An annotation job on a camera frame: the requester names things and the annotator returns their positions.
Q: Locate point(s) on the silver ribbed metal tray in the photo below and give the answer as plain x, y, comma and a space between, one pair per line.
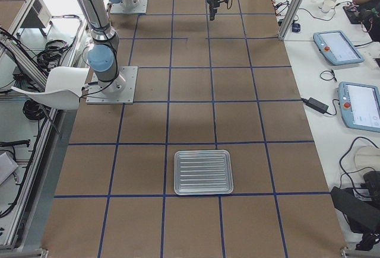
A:
203, 172

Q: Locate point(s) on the blue teach pendant far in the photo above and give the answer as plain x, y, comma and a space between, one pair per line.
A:
337, 48

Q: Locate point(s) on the blue teach pendant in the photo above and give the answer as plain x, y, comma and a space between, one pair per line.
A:
337, 48
359, 105

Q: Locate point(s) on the black power adapter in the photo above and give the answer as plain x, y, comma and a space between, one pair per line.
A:
315, 105

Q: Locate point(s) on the white plastic chair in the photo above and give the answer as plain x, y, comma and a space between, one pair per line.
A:
63, 88

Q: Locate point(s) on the blue teach pendant near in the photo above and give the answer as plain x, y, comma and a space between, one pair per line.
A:
359, 105

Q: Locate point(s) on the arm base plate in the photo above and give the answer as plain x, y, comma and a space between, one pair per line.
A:
129, 7
121, 90

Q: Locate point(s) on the aluminium frame post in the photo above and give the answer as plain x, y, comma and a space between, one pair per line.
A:
288, 19

